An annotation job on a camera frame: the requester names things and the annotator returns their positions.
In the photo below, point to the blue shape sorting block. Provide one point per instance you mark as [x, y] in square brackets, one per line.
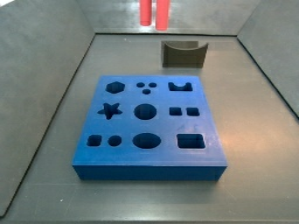
[150, 131]

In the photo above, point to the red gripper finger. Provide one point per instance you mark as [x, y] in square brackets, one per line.
[162, 14]
[146, 12]

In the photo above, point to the dark grey curved holder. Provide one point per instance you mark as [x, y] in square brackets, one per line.
[184, 54]

